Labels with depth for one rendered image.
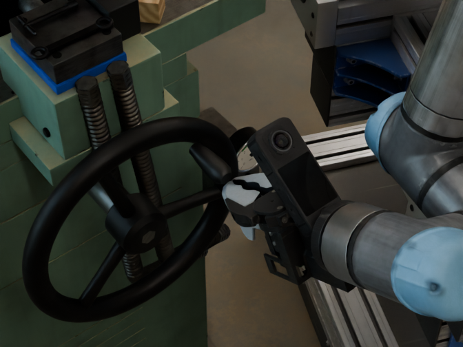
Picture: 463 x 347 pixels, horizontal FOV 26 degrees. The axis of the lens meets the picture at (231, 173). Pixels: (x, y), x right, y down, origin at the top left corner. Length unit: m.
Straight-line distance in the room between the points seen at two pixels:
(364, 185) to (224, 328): 0.40
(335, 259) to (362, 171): 1.12
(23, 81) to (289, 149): 0.33
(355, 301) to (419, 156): 0.87
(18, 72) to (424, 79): 0.46
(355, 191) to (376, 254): 1.13
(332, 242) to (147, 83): 0.34
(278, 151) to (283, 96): 1.51
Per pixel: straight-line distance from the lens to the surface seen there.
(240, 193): 1.06
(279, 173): 0.95
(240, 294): 2.08
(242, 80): 2.51
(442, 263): 0.82
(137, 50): 1.13
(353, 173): 2.02
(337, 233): 0.91
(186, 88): 1.35
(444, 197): 0.94
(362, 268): 0.88
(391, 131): 0.98
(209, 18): 1.30
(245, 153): 1.42
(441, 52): 0.91
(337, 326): 1.77
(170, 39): 1.28
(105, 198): 1.17
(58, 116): 1.10
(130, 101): 1.12
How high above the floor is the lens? 1.70
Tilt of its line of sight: 48 degrees down
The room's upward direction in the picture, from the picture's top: straight up
